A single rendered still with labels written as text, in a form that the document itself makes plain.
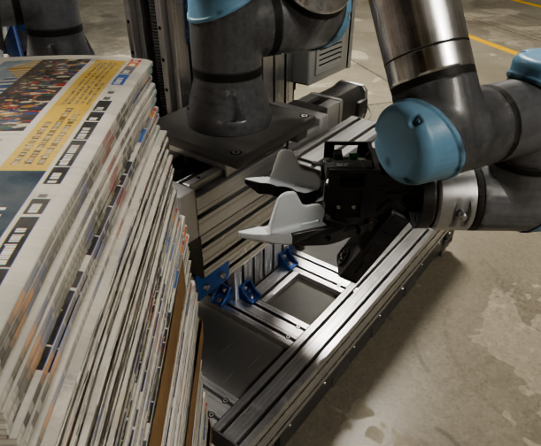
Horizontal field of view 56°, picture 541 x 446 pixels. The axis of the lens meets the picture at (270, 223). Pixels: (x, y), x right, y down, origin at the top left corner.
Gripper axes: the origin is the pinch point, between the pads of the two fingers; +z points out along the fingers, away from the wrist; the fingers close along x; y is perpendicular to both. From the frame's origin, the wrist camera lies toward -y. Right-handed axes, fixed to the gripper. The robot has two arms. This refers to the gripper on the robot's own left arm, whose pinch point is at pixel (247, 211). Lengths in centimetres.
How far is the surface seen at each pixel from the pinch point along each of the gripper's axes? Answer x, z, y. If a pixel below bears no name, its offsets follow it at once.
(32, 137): 27.1, 8.2, 20.9
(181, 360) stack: 10.2, 7.1, -13.6
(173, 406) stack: 16.3, 6.9, -13.6
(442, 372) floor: -50, -51, -85
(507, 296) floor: -84, -82, -85
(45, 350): 37.1, 4.5, 17.3
